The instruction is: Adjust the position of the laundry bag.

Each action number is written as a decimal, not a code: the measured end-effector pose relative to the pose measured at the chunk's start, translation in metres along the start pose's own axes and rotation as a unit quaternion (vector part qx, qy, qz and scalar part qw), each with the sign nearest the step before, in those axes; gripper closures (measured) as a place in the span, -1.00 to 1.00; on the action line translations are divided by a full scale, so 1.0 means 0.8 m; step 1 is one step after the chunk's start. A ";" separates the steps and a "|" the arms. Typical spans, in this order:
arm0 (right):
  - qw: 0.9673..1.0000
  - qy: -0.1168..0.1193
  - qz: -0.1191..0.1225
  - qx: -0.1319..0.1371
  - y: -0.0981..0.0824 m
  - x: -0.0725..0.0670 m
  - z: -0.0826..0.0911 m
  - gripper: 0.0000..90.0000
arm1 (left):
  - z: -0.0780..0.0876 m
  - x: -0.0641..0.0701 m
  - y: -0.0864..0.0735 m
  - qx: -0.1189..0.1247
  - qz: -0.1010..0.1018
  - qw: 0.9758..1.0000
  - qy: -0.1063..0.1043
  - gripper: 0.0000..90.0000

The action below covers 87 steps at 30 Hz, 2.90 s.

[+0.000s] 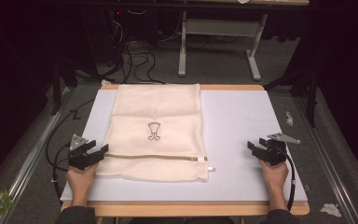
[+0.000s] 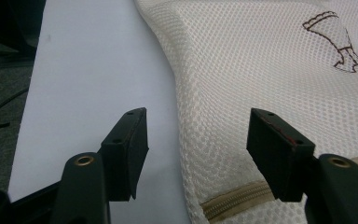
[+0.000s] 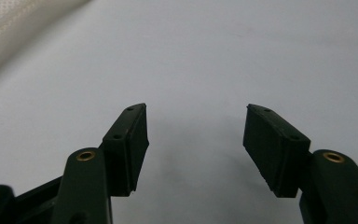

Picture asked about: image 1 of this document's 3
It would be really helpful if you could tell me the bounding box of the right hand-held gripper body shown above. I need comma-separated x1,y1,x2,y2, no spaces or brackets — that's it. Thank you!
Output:
258,132,301,167

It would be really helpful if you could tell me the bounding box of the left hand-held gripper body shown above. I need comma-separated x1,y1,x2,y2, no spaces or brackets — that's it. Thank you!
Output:
67,133,99,171

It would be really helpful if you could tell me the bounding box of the cream mesh laundry bag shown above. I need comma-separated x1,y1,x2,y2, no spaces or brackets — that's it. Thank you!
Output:
94,82,216,183

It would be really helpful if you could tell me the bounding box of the person's left hand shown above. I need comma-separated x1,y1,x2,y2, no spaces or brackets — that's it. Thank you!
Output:
65,163,100,200

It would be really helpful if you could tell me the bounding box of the person's right hand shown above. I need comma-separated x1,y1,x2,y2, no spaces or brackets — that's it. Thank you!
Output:
258,159,291,195

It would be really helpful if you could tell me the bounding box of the white board sheet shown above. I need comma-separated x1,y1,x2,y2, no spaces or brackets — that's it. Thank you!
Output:
60,88,309,203

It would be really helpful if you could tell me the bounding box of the white plastic scrap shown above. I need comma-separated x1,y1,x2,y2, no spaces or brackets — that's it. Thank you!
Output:
285,110,295,127

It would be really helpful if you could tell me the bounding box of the black metal stand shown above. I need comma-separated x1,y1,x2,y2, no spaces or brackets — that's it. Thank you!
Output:
263,66,321,128
50,59,79,117

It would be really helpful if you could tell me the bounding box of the crumpled white paper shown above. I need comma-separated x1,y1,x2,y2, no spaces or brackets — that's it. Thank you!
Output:
319,203,343,218

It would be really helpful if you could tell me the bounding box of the wooden table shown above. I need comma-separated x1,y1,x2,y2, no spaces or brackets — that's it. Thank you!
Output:
60,83,311,217

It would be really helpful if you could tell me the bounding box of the black equipment box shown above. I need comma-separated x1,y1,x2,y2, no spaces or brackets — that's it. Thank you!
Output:
80,7,126,68

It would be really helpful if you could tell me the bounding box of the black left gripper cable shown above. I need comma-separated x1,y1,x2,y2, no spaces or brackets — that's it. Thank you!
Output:
51,141,76,205

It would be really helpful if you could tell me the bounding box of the black floor cable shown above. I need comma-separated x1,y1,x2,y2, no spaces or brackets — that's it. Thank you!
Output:
45,98,96,173

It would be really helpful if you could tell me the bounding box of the metal floor rail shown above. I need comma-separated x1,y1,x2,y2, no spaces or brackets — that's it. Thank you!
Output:
0,87,75,224
293,95,357,224

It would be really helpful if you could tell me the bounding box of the tangle of black cables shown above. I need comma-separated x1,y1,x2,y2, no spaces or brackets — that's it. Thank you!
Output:
104,8,185,85

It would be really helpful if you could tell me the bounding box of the white metal table frame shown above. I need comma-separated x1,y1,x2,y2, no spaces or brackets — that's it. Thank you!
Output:
177,0,311,82

